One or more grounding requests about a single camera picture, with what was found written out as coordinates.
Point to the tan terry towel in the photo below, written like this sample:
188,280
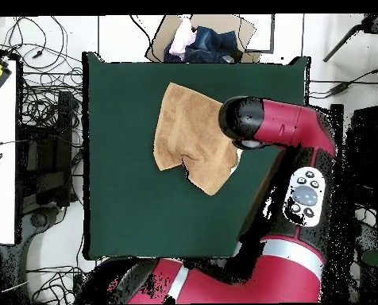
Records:
192,133

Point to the dark metal frame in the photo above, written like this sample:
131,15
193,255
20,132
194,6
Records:
272,31

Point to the black chair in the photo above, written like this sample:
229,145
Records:
363,143
63,127

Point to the white desk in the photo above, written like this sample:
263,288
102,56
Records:
0,190

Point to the pale pink garment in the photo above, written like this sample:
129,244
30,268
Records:
181,38

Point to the dark blue jeans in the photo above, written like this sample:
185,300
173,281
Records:
214,44

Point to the cardboard box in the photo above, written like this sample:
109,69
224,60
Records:
214,20

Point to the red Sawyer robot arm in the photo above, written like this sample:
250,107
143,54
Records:
287,127

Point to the dark green table cloth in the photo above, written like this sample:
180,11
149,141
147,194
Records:
128,206

